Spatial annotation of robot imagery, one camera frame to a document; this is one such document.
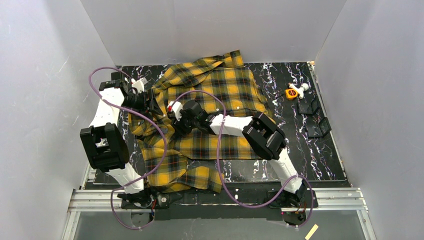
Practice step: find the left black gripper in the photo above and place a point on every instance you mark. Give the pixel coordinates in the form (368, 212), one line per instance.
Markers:
(148, 101)

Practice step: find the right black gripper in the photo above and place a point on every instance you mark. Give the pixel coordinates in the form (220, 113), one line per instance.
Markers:
(182, 124)

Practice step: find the yellow plaid flannel shirt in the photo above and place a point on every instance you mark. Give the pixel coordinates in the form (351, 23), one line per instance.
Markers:
(221, 85)

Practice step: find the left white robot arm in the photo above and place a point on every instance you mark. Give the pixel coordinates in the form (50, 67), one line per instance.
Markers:
(102, 141)

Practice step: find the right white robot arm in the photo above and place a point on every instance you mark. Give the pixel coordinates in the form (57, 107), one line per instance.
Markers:
(264, 137)

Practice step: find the orange tape measure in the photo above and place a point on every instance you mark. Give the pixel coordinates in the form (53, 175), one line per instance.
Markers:
(291, 94)

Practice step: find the black tray upper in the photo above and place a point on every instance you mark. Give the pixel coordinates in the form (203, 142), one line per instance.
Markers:
(310, 107)

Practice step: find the black tray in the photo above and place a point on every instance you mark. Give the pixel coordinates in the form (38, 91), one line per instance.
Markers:
(310, 107)
(318, 130)

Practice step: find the black tray lower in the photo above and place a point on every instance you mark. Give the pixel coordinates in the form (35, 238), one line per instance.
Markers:
(318, 130)

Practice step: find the tan tape strip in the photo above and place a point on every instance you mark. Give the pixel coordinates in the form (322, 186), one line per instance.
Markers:
(311, 232)

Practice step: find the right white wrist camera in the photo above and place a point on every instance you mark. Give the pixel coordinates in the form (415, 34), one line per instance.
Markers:
(174, 110)

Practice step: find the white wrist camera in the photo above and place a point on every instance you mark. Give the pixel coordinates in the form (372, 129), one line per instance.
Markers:
(139, 84)
(174, 110)

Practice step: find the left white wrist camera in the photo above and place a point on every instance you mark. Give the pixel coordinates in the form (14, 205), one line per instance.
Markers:
(139, 84)

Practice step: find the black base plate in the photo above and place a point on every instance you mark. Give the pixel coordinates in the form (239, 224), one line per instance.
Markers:
(262, 201)

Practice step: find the aluminium frame rail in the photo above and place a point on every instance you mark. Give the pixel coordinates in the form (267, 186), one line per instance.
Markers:
(329, 199)

